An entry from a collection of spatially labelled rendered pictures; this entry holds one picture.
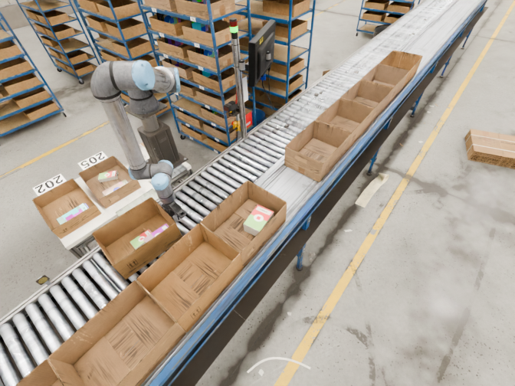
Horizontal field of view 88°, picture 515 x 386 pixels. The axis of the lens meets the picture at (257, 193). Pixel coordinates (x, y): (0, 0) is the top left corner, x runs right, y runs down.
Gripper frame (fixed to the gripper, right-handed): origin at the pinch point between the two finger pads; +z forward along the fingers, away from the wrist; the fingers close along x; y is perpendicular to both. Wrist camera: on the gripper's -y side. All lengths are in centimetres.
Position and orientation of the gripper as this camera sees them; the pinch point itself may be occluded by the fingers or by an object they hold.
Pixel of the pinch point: (178, 220)
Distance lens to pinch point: 180.3
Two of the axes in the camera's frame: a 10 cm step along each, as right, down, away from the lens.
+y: -7.8, -4.5, 4.4
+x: -6.3, 6.0, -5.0
